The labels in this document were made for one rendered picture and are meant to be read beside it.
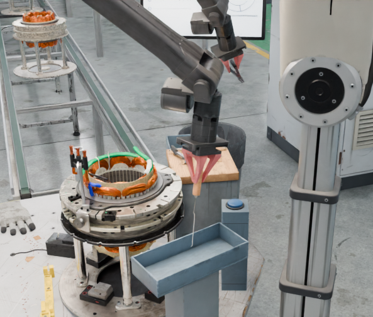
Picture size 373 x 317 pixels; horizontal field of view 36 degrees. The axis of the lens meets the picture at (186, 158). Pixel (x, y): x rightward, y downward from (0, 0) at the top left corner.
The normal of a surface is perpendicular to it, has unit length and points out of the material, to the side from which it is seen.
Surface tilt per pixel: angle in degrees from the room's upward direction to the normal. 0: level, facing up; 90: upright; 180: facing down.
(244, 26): 83
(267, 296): 0
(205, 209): 90
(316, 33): 109
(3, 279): 0
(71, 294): 0
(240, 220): 90
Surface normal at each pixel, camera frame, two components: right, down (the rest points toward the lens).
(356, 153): 0.32, 0.41
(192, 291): 0.57, 0.33
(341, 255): -0.02, -0.91
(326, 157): -0.32, 0.40
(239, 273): -0.03, 0.42
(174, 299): -0.82, 0.25
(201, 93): -0.29, 0.70
